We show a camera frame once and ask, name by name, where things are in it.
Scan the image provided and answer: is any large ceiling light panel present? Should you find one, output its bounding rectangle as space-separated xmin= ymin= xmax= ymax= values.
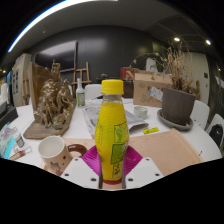
xmin=7 ymin=0 xmax=118 ymax=54

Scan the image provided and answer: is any cardboard box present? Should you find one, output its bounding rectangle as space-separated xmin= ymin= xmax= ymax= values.
xmin=132 ymin=71 xmax=173 ymax=108

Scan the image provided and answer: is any wooden easel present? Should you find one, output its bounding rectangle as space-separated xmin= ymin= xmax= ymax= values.
xmin=21 ymin=78 xmax=32 ymax=106
xmin=71 ymin=61 xmax=92 ymax=98

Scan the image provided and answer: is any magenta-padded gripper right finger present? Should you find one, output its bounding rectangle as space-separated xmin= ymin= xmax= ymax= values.
xmin=120 ymin=145 xmax=165 ymax=190

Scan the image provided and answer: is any newspaper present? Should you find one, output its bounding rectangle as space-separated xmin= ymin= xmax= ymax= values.
xmin=82 ymin=103 xmax=150 ymax=138

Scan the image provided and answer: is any red box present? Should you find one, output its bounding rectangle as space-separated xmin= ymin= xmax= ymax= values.
xmin=119 ymin=66 xmax=139 ymax=81

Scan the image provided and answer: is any white chair with black bag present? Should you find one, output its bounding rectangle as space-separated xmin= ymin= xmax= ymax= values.
xmin=205 ymin=113 xmax=224 ymax=149

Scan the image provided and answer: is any clear spray bottle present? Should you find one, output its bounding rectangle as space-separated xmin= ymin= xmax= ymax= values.
xmin=75 ymin=78 xmax=86 ymax=108

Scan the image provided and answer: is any grey pot with dried plant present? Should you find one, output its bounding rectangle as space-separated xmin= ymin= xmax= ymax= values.
xmin=129 ymin=41 xmax=197 ymax=132

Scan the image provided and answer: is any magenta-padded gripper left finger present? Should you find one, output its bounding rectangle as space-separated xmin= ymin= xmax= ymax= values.
xmin=59 ymin=145 xmax=103 ymax=190

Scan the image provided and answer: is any white shelf cabinet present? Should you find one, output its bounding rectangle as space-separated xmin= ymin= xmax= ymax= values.
xmin=11 ymin=53 xmax=33 ymax=108

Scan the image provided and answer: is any yellow drink bottle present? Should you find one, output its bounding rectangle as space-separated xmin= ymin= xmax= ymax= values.
xmin=94 ymin=79 xmax=130 ymax=183

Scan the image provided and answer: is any white spotted mug brown handle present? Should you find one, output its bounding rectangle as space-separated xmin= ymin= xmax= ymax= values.
xmin=37 ymin=135 xmax=89 ymax=175

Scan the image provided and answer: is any small white-lidded paint jar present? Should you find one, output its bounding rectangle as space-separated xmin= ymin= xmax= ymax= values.
xmin=12 ymin=125 xmax=26 ymax=149

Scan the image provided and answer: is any yellow tag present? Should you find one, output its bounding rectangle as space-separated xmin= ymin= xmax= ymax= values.
xmin=142 ymin=126 xmax=160 ymax=135

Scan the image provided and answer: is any black wall screen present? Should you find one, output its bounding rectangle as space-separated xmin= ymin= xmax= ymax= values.
xmin=34 ymin=40 xmax=78 ymax=73

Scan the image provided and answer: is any small round white tin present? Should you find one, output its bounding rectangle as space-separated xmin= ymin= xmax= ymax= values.
xmin=133 ymin=105 xmax=149 ymax=120

